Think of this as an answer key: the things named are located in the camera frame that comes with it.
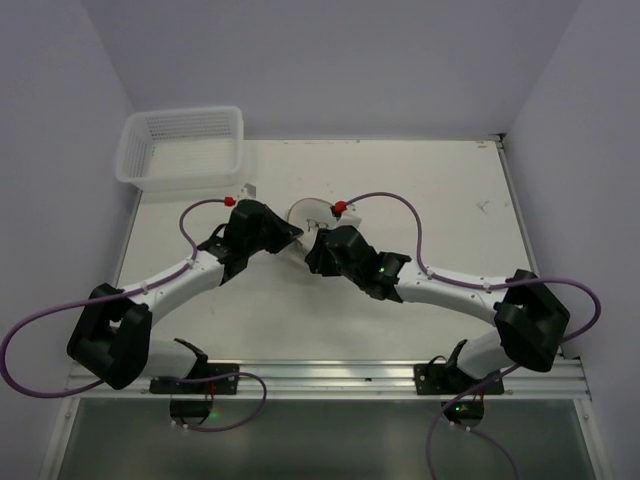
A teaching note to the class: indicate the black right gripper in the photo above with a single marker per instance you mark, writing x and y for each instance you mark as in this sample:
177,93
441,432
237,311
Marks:
325,251

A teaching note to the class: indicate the white mesh laundry bag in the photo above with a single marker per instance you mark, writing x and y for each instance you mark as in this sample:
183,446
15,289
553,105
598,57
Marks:
310,214

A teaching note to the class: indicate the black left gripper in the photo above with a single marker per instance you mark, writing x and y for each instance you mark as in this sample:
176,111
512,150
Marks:
270,228

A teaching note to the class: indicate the white plastic basket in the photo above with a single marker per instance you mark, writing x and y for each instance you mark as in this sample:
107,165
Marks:
182,149

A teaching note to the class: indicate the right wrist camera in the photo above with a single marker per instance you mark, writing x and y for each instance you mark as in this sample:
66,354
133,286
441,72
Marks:
344,214

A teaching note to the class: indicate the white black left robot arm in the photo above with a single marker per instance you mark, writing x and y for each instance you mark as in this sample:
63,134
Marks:
113,336

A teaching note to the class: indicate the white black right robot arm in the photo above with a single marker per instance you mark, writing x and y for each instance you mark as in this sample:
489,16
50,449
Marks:
528,321

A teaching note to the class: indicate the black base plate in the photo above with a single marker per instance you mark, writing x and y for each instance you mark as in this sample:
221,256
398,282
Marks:
204,379
441,379

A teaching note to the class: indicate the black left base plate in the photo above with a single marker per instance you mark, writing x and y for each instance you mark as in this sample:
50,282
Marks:
204,379

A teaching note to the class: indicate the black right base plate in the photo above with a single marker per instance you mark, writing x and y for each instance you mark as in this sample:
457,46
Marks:
441,379

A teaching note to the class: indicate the aluminium mounting rail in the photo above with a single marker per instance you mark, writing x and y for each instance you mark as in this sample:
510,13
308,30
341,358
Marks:
355,380

